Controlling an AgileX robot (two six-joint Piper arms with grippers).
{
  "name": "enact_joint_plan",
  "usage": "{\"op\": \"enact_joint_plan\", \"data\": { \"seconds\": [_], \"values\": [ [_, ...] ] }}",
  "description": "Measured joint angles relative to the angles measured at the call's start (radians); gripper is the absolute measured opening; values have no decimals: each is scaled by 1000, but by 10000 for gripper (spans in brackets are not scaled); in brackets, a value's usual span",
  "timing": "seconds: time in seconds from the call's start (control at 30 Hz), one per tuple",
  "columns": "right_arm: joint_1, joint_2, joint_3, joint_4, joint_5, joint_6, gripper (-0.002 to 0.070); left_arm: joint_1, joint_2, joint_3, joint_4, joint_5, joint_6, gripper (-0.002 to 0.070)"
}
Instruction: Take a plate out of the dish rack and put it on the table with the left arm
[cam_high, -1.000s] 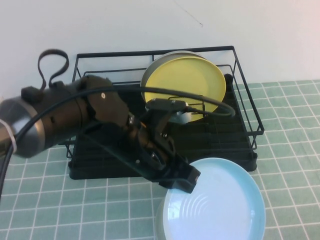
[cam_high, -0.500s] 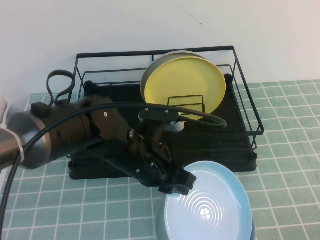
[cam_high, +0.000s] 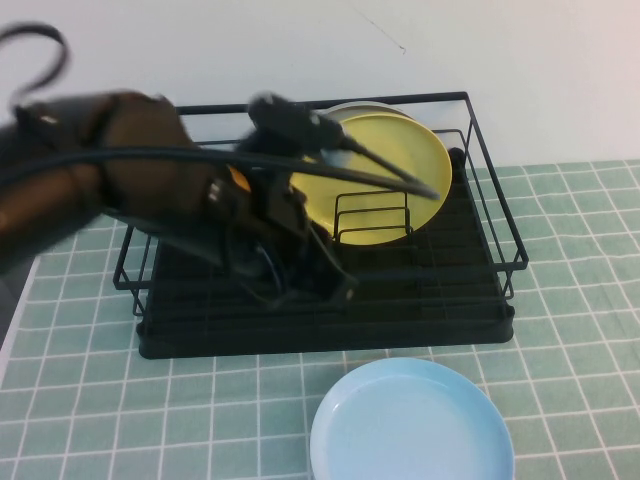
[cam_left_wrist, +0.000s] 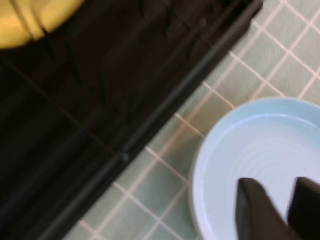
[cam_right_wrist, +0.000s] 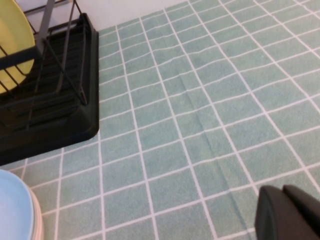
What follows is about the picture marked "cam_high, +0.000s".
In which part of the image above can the green checkered tablecloth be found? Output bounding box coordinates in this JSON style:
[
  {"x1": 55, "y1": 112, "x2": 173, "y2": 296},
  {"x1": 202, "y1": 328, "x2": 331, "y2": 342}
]
[{"x1": 0, "y1": 158, "x2": 640, "y2": 480}]

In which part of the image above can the grey plate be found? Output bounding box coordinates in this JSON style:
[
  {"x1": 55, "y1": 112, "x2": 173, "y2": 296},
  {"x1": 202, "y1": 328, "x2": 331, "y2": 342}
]
[{"x1": 324, "y1": 101, "x2": 416, "y2": 126}]

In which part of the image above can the black wire dish rack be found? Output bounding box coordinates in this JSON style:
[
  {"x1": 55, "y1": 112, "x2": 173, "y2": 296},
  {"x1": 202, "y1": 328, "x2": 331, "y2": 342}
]
[{"x1": 112, "y1": 90, "x2": 530, "y2": 321}]

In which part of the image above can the looped black cable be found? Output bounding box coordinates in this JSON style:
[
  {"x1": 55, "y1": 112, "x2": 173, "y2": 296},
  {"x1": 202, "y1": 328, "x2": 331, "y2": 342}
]
[{"x1": 0, "y1": 20, "x2": 71, "y2": 109}]

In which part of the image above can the yellow plate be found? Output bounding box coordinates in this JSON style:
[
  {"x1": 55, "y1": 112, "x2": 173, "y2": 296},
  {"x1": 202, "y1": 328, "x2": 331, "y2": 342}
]
[{"x1": 289, "y1": 113, "x2": 454, "y2": 247}]

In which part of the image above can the light blue plate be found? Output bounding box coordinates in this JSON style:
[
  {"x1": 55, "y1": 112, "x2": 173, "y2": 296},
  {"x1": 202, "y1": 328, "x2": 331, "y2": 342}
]
[{"x1": 308, "y1": 357, "x2": 516, "y2": 480}]

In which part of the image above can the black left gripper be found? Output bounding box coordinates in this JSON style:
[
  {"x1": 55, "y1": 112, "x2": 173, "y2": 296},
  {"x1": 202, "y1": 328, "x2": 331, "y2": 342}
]
[{"x1": 207, "y1": 167, "x2": 360, "y2": 314}]

